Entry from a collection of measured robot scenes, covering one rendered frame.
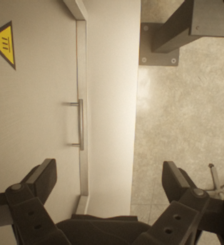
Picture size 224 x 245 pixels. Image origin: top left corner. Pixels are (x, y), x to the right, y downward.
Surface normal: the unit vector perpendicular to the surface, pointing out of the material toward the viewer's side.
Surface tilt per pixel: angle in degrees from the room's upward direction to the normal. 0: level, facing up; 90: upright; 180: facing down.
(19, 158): 90
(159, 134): 0
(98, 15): 0
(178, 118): 0
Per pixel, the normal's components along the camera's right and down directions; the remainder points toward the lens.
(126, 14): -0.03, 0.25
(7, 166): 1.00, 0.03
